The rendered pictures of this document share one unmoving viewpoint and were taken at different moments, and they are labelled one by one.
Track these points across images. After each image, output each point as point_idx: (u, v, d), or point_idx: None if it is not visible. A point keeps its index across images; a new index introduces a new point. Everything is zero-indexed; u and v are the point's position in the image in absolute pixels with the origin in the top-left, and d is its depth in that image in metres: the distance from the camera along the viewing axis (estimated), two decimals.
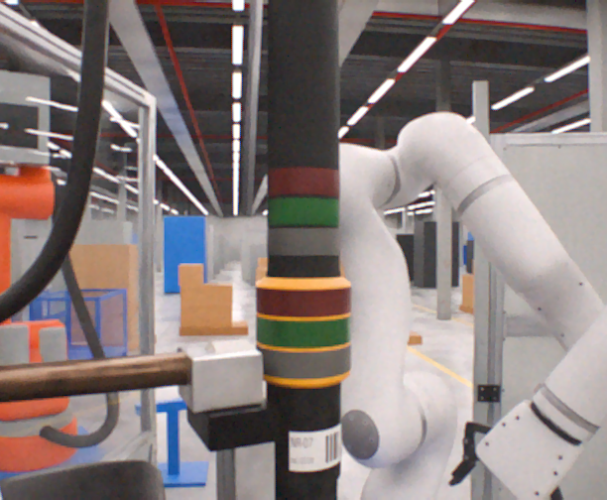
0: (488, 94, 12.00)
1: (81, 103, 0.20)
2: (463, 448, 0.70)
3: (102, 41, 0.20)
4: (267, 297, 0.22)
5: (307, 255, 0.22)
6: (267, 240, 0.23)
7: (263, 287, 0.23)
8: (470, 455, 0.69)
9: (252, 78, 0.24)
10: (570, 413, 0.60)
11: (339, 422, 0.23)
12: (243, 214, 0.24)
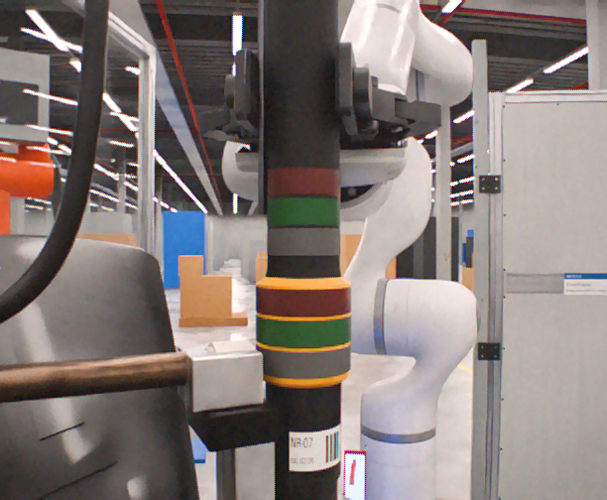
0: (487, 87, 12.00)
1: (81, 103, 0.20)
2: (388, 122, 0.26)
3: (102, 41, 0.20)
4: (267, 297, 0.22)
5: (307, 255, 0.22)
6: (267, 240, 0.23)
7: (263, 287, 0.23)
8: (367, 135, 0.27)
9: (264, 77, 0.24)
10: None
11: (339, 422, 0.23)
12: (261, 214, 0.24)
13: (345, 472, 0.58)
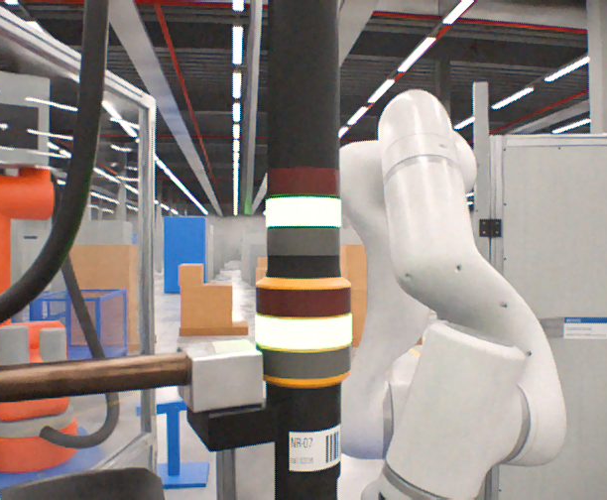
0: (488, 94, 11.99)
1: (81, 103, 0.20)
2: None
3: (102, 41, 0.20)
4: (267, 297, 0.22)
5: (307, 255, 0.22)
6: (267, 240, 0.23)
7: (263, 287, 0.23)
8: None
9: (252, 78, 0.24)
10: (386, 467, 0.45)
11: (339, 422, 0.23)
12: (242, 214, 0.24)
13: None
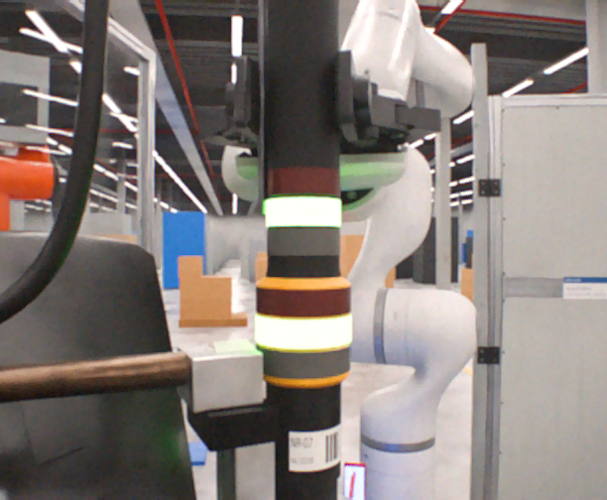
0: (487, 88, 12.00)
1: (81, 103, 0.20)
2: (388, 129, 0.26)
3: (102, 41, 0.20)
4: (267, 297, 0.22)
5: (307, 255, 0.22)
6: (267, 240, 0.23)
7: (263, 287, 0.23)
8: (368, 141, 0.27)
9: (264, 77, 0.24)
10: None
11: (339, 422, 0.23)
12: (261, 214, 0.24)
13: (345, 484, 0.58)
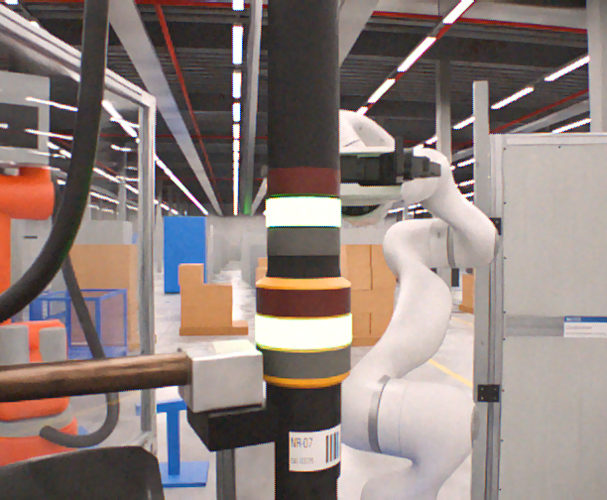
0: (488, 94, 11.99)
1: (81, 103, 0.20)
2: (419, 175, 0.45)
3: (102, 41, 0.20)
4: (267, 297, 0.22)
5: (307, 255, 0.22)
6: (267, 240, 0.23)
7: (263, 287, 0.23)
8: (403, 182, 0.46)
9: (252, 78, 0.24)
10: (346, 219, 0.61)
11: (339, 422, 0.23)
12: (242, 214, 0.24)
13: None
